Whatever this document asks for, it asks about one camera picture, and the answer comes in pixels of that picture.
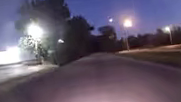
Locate pale side path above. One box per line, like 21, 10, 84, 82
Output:
118, 42, 181, 63

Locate dark grass strip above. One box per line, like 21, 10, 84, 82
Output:
115, 43, 181, 85

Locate bright street lamp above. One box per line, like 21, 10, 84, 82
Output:
26, 22, 49, 66

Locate dark building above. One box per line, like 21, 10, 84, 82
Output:
96, 33, 119, 55

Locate grey paved lot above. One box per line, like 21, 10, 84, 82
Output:
0, 56, 62, 85

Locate grey asphalt path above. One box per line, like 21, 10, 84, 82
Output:
0, 40, 181, 102

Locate row of dark trees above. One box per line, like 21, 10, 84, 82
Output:
115, 22, 181, 53

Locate large dark tree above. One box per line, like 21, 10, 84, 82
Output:
11, 0, 100, 71

